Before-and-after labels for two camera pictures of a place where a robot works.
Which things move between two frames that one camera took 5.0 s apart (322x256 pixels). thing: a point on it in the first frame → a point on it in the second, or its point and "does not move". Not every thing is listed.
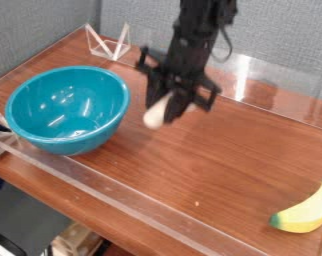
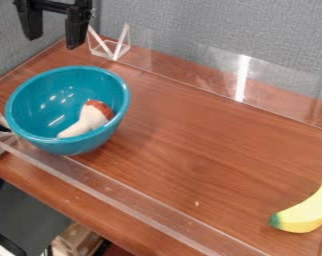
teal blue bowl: [63, 109] does not move
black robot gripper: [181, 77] → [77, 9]
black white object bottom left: [1, 246] does not move
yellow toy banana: [306, 217] does not move
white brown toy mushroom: [155, 113] → [95, 115]
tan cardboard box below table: [77, 241] does not move
